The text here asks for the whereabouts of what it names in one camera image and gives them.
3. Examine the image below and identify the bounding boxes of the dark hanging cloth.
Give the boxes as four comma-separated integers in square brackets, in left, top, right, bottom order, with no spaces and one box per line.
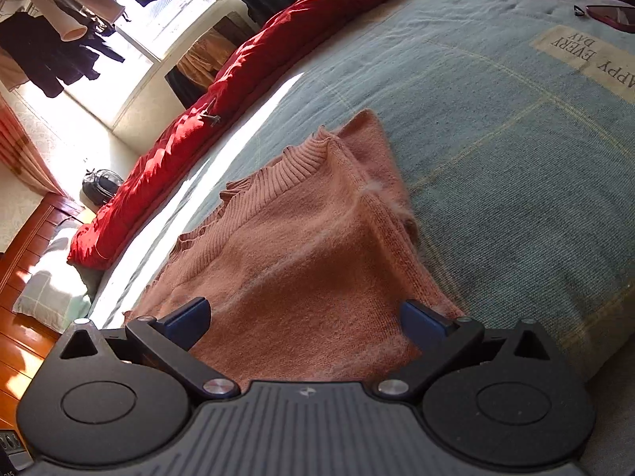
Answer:
[165,67,206,110]

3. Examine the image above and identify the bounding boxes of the white hanging garment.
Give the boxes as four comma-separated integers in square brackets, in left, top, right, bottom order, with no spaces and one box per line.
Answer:
[12,0,126,43]

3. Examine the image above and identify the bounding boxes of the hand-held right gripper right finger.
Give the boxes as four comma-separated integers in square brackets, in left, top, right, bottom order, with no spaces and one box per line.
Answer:
[372,300,554,402]

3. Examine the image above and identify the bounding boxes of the white plaid pillow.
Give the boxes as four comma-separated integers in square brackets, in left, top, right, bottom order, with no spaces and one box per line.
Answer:
[12,218,103,334]

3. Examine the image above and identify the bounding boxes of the maroon phone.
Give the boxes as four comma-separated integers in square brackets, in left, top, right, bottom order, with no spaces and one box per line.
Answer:
[585,4,635,35]

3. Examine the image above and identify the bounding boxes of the orange hanging clothes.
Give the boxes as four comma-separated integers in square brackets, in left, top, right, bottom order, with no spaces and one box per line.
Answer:
[177,27,245,91]

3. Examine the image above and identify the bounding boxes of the wooden bed headboard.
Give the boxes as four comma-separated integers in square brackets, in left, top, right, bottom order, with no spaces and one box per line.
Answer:
[0,193,89,430]

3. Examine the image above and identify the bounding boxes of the pink knit sweater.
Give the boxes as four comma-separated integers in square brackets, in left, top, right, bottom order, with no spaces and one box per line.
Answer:
[123,109,467,390]

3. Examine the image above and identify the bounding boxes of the grey metal clip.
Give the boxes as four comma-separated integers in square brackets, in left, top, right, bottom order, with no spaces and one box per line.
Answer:
[201,99,223,128]

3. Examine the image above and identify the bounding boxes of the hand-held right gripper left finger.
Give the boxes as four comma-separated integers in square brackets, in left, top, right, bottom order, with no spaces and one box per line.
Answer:
[60,297,241,400]

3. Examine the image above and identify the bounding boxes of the red quilt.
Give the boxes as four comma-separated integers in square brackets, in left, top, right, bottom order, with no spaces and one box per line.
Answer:
[67,0,408,271]

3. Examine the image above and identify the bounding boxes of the black backpack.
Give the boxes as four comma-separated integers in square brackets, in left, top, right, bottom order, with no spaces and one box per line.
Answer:
[81,169,125,207]

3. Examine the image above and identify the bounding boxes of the orange curtain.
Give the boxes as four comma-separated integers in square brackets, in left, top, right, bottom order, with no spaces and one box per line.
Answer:
[0,94,66,198]

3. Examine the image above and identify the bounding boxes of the black hanging jacket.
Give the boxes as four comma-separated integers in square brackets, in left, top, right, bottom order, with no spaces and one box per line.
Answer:
[0,10,126,100]

